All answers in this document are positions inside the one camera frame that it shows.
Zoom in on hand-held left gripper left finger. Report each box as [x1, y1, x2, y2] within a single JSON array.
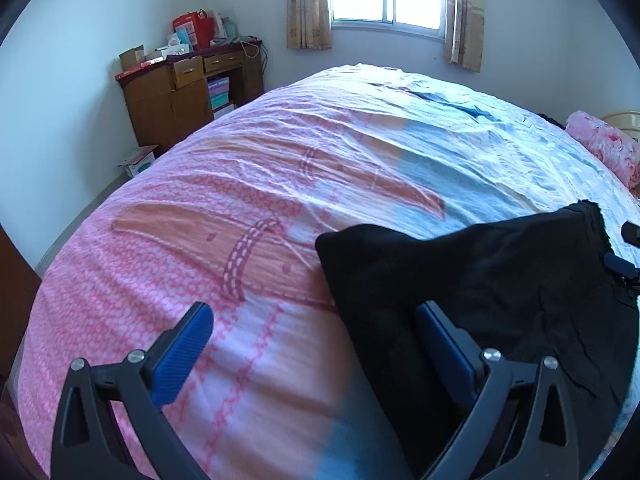
[[50, 301, 216, 480]]

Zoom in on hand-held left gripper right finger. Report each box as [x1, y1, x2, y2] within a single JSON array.
[[415, 301, 581, 480]]

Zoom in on black pants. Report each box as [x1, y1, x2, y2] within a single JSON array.
[[315, 201, 640, 480]]

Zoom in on pink floral pillow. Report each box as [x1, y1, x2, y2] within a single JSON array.
[[565, 109, 640, 189]]

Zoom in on cream curved headboard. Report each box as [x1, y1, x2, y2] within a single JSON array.
[[599, 111, 640, 142]]

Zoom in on brown wooden furniture panel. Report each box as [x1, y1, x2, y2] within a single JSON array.
[[0, 227, 42, 378]]

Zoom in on bed with pink blue cover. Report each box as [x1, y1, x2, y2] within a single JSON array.
[[10, 62, 640, 480]]

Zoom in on white printed cardboard box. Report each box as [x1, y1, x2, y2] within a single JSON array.
[[117, 144, 160, 179]]

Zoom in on brown wooden cabinet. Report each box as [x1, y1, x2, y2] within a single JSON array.
[[115, 42, 265, 158]]

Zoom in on stack of coloured boxes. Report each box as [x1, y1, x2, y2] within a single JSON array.
[[207, 77, 232, 111]]

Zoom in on beige patterned curtain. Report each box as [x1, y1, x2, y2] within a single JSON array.
[[444, 0, 486, 73], [285, 0, 334, 51]]

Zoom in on flat red box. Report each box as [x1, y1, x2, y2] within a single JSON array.
[[114, 59, 169, 82]]

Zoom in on brown cardboard box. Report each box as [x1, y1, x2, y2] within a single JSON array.
[[118, 45, 147, 72]]

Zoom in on red gift bag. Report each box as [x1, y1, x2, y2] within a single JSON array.
[[173, 9, 216, 51]]

